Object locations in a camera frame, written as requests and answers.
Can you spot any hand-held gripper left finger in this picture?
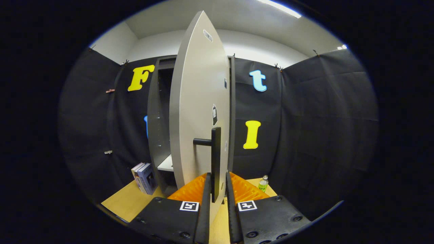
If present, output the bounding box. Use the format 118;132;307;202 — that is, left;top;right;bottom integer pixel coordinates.
129;172;211;244

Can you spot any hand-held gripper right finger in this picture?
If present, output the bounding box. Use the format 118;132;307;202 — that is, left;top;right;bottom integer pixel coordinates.
225;171;312;244

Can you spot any grey shoe cabinet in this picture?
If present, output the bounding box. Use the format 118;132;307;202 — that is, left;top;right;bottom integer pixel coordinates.
147;55;236;198

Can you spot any beige shoe cabinet door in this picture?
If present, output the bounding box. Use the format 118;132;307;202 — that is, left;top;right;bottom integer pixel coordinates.
169;10;230;226

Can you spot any blue book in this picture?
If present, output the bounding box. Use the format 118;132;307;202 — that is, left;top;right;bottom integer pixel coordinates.
137;163;158;195

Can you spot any white book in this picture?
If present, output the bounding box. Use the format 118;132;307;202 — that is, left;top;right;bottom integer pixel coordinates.
131;162;145;190

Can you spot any black backdrop cloth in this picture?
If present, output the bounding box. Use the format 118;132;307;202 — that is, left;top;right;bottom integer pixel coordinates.
58;47;379;221

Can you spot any long ceiling light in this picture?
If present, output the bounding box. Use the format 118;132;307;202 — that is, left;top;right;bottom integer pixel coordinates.
258;0;302;19

